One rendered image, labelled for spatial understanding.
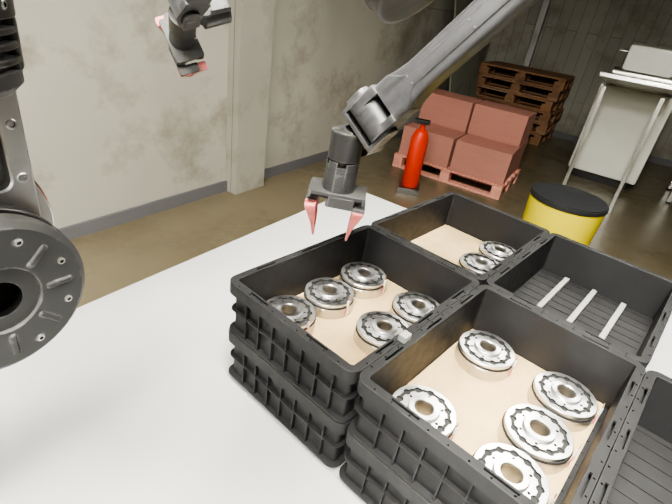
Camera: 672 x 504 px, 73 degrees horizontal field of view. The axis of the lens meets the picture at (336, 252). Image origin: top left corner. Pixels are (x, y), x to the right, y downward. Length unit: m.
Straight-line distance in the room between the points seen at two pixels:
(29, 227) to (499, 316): 0.78
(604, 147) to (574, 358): 4.77
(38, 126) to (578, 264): 2.38
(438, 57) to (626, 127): 4.93
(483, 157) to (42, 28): 3.26
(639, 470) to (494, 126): 3.92
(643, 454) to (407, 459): 0.40
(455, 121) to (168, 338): 3.96
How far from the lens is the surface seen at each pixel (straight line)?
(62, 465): 0.88
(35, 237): 0.44
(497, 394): 0.86
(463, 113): 4.63
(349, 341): 0.86
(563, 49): 7.60
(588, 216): 2.59
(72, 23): 2.69
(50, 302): 0.48
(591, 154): 5.63
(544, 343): 0.94
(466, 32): 0.68
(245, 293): 0.78
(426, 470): 0.68
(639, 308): 1.30
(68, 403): 0.96
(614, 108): 5.55
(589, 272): 1.30
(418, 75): 0.70
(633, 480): 0.87
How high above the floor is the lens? 1.39
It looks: 29 degrees down
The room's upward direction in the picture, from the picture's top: 9 degrees clockwise
